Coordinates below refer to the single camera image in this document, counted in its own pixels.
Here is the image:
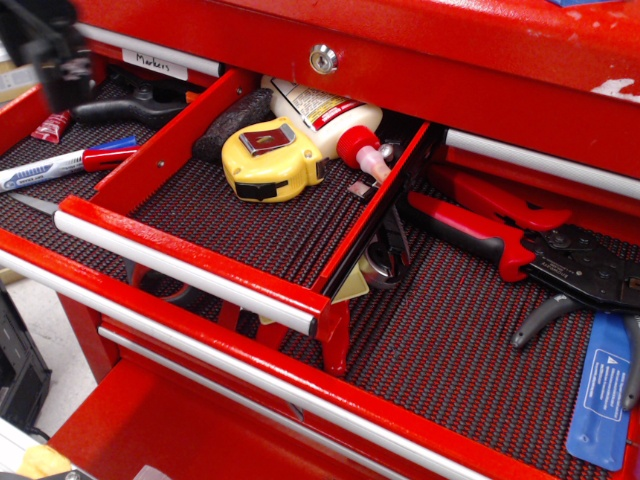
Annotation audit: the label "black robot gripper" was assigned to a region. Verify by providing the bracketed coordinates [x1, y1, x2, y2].
[1, 1, 93, 113]

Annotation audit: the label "blue capped white marker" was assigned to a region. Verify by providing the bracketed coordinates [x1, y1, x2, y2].
[91, 136, 137, 150]

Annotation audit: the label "white markers drawer label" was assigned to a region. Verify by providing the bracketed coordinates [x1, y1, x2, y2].
[122, 49, 189, 81]

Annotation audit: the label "small open red drawer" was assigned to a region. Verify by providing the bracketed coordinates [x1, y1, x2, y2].
[59, 69, 403, 379]

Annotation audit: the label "wide open red drawer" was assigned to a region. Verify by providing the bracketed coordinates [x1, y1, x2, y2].
[1, 90, 639, 479]

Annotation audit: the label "red threadlocker tube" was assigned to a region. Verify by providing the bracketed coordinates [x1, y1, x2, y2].
[31, 110, 72, 145]

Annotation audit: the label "black spring clamp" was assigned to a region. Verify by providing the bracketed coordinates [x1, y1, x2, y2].
[70, 65, 205, 129]

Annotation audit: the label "red capped white marker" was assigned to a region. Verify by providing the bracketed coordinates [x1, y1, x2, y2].
[1, 146, 139, 193]

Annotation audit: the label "dark grey sanding sponge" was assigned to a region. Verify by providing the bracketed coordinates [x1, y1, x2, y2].
[192, 88, 273, 163]

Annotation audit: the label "yellow tape measure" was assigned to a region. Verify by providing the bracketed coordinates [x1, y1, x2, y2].
[221, 117, 328, 203]

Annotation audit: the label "black tape roll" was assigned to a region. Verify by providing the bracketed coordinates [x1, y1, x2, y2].
[124, 259, 203, 307]

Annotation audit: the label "silver cabinet lock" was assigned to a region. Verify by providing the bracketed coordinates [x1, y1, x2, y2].
[309, 44, 339, 75]

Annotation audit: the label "white glue bottle red cap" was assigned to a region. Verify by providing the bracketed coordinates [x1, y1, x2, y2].
[261, 76, 391, 183]

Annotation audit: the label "red metal tool chest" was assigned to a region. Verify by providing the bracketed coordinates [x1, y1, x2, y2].
[0, 0, 640, 480]

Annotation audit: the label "black box on floor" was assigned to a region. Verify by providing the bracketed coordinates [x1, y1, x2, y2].
[1, 284, 52, 432]

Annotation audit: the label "silver round metal tool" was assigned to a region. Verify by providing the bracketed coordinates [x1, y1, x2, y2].
[359, 207, 411, 290]

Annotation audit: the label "red handled crimping tool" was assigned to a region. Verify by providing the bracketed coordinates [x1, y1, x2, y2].
[398, 164, 639, 313]

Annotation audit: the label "grey handled pliers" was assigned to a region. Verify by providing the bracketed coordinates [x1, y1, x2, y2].
[510, 294, 639, 411]

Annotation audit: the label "upper right closed drawer handle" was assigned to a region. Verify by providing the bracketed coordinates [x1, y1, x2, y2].
[444, 129, 639, 200]

